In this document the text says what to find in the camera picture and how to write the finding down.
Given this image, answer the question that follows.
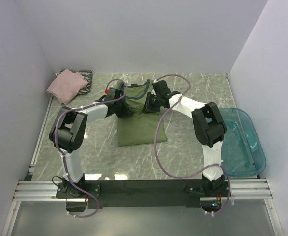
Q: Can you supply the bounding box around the green graphic tank top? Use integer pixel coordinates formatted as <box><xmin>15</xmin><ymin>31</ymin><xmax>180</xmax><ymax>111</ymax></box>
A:
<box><xmin>117</xmin><ymin>79</ymin><xmax>167</xmax><ymax>147</ymax></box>

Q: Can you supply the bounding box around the folded striped tank top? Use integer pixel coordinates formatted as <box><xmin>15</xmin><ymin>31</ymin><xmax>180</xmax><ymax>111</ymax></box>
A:
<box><xmin>55</xmin><ymin>69</ymin><xmax>93</xmax><ymax>97</ymax></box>

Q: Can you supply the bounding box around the teal plastic basket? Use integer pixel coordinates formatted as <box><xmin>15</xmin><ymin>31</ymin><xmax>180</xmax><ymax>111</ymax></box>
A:
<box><xmin>219</xmin><ymin>108</ymin><xmax>266</xmax><ymax>177</ymax></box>

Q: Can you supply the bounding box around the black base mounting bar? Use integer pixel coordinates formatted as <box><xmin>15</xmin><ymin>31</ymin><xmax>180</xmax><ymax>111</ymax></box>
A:
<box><xmin>56</xmin><ymin>179</ymin><xmax>230</xmax><ymax>211</ymax></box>

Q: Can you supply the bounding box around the folded pink tank top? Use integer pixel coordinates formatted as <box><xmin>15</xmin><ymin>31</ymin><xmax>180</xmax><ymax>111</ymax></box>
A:
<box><xmin>46</xmin><ymin>69</ymin><xmax>88</xmax><ymax>105</ymax></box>

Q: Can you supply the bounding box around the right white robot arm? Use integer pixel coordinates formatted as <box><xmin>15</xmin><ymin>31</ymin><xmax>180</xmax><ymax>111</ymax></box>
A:
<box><xmin>144</xmin><ymin>80</ymin><xmax>227</xmax><ymax>196</ymax></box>

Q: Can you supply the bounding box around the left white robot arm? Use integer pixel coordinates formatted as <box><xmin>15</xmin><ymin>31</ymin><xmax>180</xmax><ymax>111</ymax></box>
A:
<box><xmin>49</xmin><ymin>87</ymin><xmax>132</xmax><ymax>198</ymax></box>

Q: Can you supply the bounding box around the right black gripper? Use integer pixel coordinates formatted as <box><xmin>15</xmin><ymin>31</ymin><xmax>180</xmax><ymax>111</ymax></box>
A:
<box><xmin>142</xmin><ymin>92</ymin><xmax>162</xmax><ymax>114</ymax></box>

